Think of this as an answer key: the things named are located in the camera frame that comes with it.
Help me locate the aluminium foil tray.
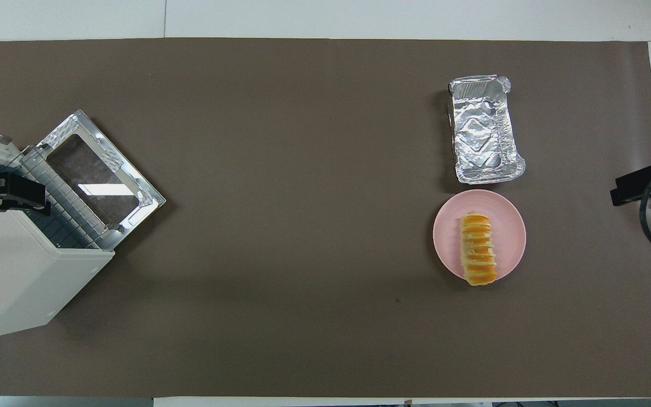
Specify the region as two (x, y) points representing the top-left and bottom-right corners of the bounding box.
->
(447, 75), (527, 185)

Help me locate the yellow striped bread loaf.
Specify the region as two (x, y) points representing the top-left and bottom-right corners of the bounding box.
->
(459, 213), (498, 287)

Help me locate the glass oven door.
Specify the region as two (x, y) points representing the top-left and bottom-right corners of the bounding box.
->
(36, 109), (166, 251)

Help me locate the cream white toaster oven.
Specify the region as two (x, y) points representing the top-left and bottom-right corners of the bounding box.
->
(0, 123), (116, 343)

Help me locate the pink round plate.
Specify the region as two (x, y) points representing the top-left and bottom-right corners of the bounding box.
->
(433, 189), (527, 286)

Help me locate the brown paper table mat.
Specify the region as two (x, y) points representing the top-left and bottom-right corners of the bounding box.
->
(0, 38), (651, 399)

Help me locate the metal wire oven rack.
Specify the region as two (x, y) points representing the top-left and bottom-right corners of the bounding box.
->
(20, 147), (106, 249)

